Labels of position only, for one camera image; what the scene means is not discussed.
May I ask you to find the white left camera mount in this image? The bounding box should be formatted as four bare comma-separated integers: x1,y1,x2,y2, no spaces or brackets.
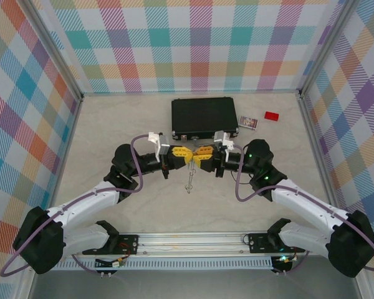
147,132,163,163

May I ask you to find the black case with metal handle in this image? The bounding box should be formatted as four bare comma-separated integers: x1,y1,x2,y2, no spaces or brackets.
170,97,239,150

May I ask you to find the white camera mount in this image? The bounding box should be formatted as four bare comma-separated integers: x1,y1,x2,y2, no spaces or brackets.
147,132,163,163
221,133,236,153

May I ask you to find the playing card box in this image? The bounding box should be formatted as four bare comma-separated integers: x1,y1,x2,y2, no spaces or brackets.
238,115,259,129

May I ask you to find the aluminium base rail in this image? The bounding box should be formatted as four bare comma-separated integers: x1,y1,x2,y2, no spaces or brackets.
80,232,314,257

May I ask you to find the aluminium floor frame rail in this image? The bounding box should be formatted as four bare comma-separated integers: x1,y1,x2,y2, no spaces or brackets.
17,96,84,299
298,95,368,299
80,90,302,97

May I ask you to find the grey slotted cable duct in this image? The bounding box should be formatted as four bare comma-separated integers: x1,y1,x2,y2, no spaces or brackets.
37,257,300,271

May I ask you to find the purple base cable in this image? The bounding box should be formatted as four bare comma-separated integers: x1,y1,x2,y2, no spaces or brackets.
272,249,312,275
71,247,113,275

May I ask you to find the small black adapter box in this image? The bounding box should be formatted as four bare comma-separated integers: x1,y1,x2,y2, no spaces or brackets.
271,255,295,272
95,257,126,269

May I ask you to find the aluminium frame post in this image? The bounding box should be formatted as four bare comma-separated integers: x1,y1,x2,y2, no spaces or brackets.
299,0,355,97
25,0,84,100

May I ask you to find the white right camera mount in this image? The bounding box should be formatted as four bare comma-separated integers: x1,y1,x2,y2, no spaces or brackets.
221,133,236,153

